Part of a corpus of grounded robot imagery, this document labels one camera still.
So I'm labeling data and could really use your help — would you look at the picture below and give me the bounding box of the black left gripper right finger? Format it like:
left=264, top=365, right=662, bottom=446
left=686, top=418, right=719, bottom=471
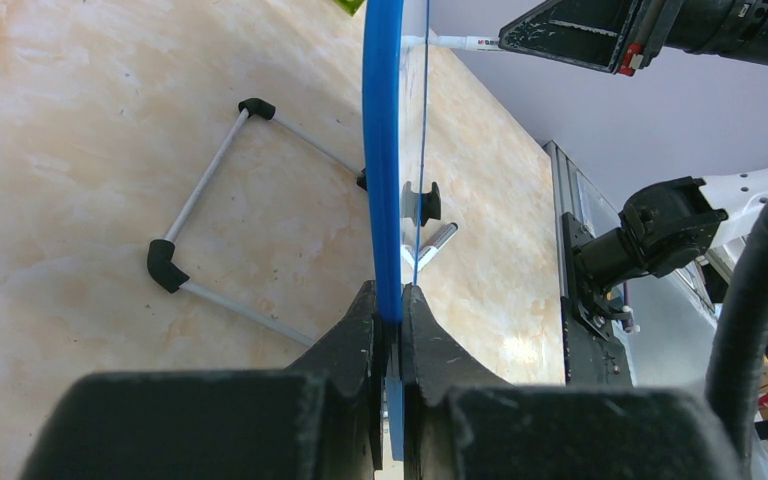
left=401, top=285, right=749, bottom=479

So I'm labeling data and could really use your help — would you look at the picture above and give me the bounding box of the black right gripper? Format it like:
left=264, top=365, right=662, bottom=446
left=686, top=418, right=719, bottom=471
left=498, top=0, right=684, bottom=77

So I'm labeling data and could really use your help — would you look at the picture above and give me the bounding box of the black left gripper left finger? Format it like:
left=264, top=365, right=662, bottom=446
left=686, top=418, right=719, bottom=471
left=21, top=281, right=383, bottom=479

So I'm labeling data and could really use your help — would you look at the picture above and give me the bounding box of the blue marker pen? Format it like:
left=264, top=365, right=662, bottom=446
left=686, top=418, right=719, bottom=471
left=401, top=35, right=502, bottom=52

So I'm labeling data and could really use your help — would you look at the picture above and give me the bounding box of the blue framed whiteboard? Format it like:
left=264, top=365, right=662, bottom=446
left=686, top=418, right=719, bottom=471
left=362, top=1, right=430, bottom=462

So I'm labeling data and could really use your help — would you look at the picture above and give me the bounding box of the black cap marker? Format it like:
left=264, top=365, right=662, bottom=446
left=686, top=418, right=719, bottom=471
left=401, top=222, right=459, bottom=272

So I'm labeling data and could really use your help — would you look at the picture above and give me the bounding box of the green white toy brick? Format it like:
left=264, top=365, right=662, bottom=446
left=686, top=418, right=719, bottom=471
left=333, top=0, right=365, bottom=16

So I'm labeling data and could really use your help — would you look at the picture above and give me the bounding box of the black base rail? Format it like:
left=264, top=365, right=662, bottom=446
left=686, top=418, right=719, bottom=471
left=559, top=212, right=633, bottom=386

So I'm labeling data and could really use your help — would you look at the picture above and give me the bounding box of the white wire whiteboard stand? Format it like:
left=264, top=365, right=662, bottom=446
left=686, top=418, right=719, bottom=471
left=145, top=97, right=374, bottom=350

